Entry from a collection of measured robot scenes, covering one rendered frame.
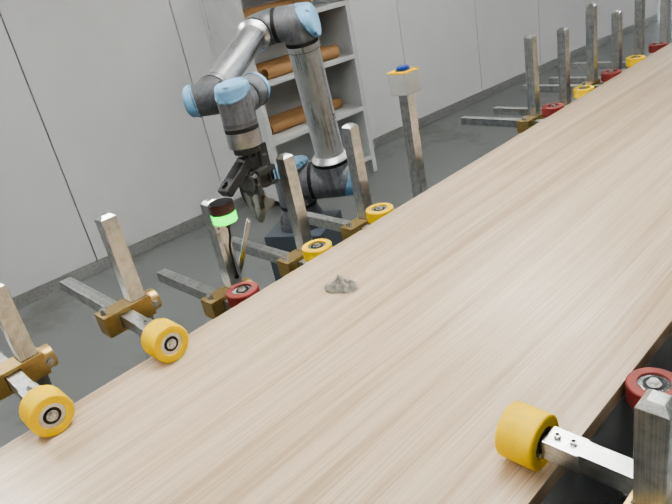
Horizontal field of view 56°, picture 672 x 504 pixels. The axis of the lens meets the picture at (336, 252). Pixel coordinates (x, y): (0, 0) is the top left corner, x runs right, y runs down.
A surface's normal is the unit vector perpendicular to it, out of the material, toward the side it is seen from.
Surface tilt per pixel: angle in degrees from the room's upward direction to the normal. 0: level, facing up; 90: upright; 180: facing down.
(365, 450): 0
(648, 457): 90
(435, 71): 90
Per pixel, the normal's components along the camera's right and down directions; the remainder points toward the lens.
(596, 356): -0.18, -0.88
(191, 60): 0.64, 0.22
